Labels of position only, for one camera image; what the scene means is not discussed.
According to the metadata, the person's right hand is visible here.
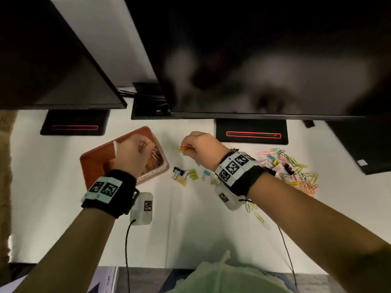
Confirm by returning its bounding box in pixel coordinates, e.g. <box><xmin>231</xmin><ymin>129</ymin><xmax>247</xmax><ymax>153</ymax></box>
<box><xmin>182</xmin><ymin>131</ymin><xmax>230</xmax><ymax>172</ymax></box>

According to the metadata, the person's left hand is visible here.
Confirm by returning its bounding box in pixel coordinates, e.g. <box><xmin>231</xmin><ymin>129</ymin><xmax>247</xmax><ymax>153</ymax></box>
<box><xmin>113</xmin><ymin>134</ymin><xmax>156</xmax><ymax>178</ymax></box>

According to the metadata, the person's right forearm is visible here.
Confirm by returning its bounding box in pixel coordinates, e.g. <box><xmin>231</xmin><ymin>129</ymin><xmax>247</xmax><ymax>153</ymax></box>
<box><xmin>247</xmin><ymin>172</ymin><xmax>391</xmax><ymax>293</ymax></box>

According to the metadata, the person's left forearm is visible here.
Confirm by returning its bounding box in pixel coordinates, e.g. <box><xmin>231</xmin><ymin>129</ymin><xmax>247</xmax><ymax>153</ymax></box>
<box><xmin>15</xmin><ymin>207</ymin><xmax>118</xmax><ymax>293</ymax></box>

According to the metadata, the heap of clips in tray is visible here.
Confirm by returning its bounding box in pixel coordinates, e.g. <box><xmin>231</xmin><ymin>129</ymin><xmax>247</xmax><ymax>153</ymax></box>
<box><xmin>141</xmin><ymin>146</ymin><xmax>167</xmax><ymax>178</ymax></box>

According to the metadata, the orange rectangular tray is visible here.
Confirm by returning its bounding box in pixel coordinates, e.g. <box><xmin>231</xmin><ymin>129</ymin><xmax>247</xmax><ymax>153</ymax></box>
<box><xmin>80</xmin><ymin>126</ymin><xmax>170</xmax><ymax>190</ymax></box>

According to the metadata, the black left wristband with markers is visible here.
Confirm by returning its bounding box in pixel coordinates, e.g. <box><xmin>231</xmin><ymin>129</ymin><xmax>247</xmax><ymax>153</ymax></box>
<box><xmin>81</xmin><ymin>169</ymin><xmax>140</xmax><ymax>219</ymax></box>

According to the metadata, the black wristband with markers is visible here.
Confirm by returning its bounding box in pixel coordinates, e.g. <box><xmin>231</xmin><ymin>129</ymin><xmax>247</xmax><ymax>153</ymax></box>
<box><xmin>214</xmin><ymin>151</ymin><xmax>276</xmax><ymax>197</ymax></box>
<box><xmin>81</xmin><ymin>169</ymin><xmax>140</xmax><ymax>219</ymax></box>

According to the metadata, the black right wristband with markers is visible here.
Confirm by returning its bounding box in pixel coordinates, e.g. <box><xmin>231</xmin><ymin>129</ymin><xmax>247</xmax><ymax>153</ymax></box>
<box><xmin>214</xmin><ymin>151</ymin><xmax>276</xmax><ymax>197</ymax></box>

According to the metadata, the black monitor base red stripe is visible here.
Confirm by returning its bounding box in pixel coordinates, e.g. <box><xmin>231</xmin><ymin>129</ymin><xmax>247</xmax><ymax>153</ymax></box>
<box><xmin>215</xmin><ymin>118</ymin><xmax>289</xmax><ymax>146</ymax></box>
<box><xmin>40</xmin><ymin>109</ymin><xmax>110</xmax><ymax>137</ymax></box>

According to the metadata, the yellow paper clip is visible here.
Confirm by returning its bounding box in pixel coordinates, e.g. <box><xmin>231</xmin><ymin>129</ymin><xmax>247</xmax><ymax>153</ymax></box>
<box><xmin>254</xmin><ymin>212</ymin><xmax>271</xmax><ymax>231</ymax></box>

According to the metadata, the pile of colourful paper clips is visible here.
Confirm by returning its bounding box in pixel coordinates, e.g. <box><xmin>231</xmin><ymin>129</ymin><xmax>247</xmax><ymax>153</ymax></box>
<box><xmin>258</xmin><ymin>149</ymin><xmax>319</xmax><ymax>198</ymax></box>

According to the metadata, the large black computer monitor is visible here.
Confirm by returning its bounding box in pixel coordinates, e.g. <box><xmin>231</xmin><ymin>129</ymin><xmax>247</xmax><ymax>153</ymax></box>
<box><xmin>123</xmin><ymin>0</ymin><xmax>391</xmax><ymax>121</ymax></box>

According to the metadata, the person's light green shirt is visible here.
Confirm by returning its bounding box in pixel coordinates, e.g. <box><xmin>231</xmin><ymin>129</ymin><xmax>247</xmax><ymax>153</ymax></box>
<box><xmin>166</xmin><ymin>249</ymin><xmax>294</xmax><ymax>293</ymax></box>

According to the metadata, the black device with white sticker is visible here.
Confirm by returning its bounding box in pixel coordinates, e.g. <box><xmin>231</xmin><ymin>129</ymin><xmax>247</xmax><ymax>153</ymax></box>
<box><xmin>325</xmin><ymin>115</ymin><xmax>391</xmax><ymax>176</ymax></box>

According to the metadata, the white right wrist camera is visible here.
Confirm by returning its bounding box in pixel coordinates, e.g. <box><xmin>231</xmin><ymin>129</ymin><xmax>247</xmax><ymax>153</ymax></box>
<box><xmin>214</xmin><ymin>183</ymin><xmax>245</xmax><ymax>211</ymax></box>

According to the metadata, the black left camera cable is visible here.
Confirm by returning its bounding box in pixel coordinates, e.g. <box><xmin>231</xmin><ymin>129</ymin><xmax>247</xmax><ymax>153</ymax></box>
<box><xmin>124</xmin><ymin>219</ymin><xmax>137</xmax><ymax>293</ymax></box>

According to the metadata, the black camera cable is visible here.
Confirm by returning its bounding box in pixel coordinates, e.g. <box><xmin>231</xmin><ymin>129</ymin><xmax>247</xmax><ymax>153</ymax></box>
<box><xmin>124</xmin><ymin>219</ymin><xmax>137</xmax><ymax>293</ymax></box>
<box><xmin>276</xmin><ymin>226</ymin><xmax>299</xmax><ymax>291</ymax></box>

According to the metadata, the black right camera cable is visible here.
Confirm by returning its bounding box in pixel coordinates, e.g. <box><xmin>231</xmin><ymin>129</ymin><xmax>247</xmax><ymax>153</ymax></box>
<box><xmin>276</xmin><ymin>226</ymin><xmax>299</xmax><ymax>291</ymax></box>

